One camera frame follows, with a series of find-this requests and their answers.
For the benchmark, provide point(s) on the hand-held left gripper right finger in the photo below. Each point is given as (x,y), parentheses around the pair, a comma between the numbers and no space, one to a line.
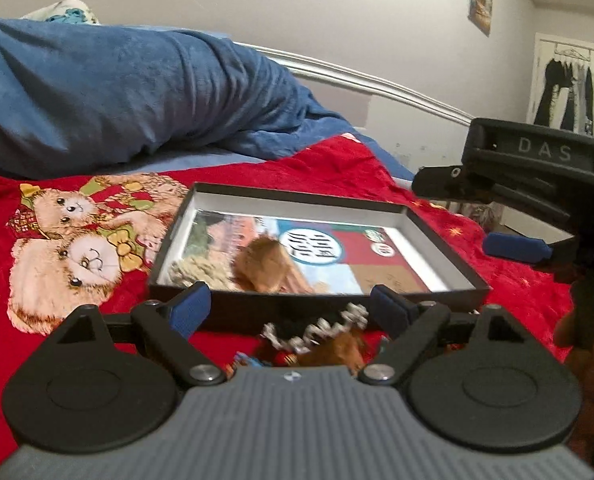
(384,307)

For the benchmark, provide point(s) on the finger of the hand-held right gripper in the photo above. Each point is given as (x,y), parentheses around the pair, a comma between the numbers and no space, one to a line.
(442,180)
(512,247)

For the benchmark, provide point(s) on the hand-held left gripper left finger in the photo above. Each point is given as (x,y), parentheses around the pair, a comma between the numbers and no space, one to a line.
(193,310)

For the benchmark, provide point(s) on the black cardboard box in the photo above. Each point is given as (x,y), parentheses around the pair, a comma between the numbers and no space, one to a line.
(327,312)

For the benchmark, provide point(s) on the brown snack packet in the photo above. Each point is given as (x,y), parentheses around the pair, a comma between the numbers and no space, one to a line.
(266,267)
(342,354)

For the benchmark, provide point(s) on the black scrunchie with white trim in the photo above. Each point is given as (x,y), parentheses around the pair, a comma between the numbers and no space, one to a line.
(322,332)

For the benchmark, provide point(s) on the blue crochet scrunchie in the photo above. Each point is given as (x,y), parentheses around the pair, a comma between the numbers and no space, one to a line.
(244,360)

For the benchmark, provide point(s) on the striped round object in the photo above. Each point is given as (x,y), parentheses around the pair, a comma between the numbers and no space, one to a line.
(487,216)

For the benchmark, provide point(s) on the colourful printed card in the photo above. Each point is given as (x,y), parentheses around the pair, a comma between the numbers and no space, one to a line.
(372,262)

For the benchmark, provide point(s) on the dark hanging clothes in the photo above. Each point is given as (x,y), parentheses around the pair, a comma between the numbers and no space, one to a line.
(557,90)

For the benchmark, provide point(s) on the red printed blanket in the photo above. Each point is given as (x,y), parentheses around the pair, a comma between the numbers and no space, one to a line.
(327,167)

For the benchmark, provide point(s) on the light blue bed sheet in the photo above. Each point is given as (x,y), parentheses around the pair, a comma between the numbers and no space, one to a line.
(192,161)

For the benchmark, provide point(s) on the blue fleece blanket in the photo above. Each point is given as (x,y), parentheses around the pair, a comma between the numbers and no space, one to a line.
(127,90)

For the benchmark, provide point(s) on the white patterned pillow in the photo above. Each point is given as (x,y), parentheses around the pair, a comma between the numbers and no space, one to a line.
(64,12)

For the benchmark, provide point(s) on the white bed frame rail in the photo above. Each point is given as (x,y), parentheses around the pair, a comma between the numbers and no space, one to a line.
(377,85)

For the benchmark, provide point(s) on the wall poster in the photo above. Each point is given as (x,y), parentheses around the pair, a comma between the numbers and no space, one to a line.
(481,2)

